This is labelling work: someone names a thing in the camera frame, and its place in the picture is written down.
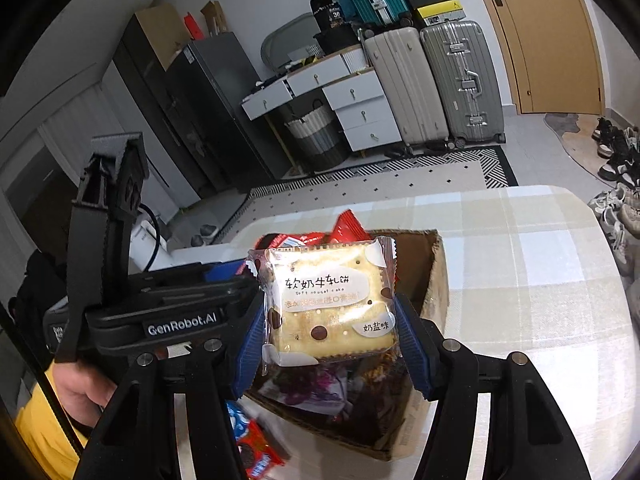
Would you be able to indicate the grey door mat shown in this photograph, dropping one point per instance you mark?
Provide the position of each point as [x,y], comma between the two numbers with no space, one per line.
[570,140]

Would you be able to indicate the brown paper bag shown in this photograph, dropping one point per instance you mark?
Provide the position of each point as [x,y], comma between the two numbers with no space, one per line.
[214,17]

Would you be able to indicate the grey rounded folding table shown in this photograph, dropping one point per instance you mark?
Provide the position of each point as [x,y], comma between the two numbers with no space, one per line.
[285,37]

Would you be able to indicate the red cookie packet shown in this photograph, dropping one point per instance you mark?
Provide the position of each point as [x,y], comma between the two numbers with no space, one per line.
[257,455]

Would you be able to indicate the white drawer desk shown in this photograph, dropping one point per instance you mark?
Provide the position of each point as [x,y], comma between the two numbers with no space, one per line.
[360,105]

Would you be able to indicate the flat cardboard box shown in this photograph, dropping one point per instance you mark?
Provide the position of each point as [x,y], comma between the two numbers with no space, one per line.
[160,35]

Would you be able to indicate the red paper bag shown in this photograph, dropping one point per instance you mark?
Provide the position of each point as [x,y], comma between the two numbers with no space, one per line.
[194,25]

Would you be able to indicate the nougat cake packet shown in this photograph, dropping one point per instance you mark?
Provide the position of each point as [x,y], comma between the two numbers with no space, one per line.
[325,300]

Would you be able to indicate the dark purple snack packet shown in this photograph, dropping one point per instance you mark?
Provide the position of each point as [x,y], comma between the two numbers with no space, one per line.
[310,382]

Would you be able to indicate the woven laundry basket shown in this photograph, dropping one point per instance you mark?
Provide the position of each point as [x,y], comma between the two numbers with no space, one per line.
[315,135]

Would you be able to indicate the pile of shoes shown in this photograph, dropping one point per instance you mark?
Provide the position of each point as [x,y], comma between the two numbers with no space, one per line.
[620,185]

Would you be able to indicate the blue cookie packet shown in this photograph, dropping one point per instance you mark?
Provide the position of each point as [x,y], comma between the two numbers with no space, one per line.
[237,420]

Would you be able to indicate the person's left hand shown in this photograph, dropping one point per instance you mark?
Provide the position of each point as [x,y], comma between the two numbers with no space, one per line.
[82,385]

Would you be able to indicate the black bag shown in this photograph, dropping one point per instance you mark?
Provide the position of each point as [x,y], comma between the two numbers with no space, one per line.
[332,22]

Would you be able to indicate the patterned rug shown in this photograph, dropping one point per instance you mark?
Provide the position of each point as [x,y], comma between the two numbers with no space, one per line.
[400,175]

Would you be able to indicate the yellow black shoe box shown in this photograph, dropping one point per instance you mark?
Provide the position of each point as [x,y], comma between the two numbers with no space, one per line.
[440,12]

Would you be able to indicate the wooden door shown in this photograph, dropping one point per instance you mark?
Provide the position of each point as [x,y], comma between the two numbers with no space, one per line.
[545,35]

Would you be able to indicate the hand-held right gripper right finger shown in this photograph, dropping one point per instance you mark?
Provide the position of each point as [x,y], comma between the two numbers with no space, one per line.
[416,355]

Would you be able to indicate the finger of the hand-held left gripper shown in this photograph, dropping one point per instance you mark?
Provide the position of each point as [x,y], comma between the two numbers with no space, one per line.
[225,270]

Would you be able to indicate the brown cardboard box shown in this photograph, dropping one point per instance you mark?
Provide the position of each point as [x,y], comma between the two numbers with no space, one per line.
[434,270]

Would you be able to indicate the beige suitcase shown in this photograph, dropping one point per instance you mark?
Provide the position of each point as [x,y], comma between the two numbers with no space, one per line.
[405,90]

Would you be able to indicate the dark grey cabinet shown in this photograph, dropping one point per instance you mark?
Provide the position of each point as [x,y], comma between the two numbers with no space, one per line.
[210,110]

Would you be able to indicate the silver suitcase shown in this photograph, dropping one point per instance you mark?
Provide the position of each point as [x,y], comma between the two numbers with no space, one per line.
[462,85]

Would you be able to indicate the white trash can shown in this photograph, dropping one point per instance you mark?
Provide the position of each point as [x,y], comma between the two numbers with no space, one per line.
[145,242]

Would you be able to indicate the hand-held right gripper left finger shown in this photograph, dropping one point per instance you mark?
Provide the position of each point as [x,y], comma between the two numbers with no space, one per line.
[250,355]

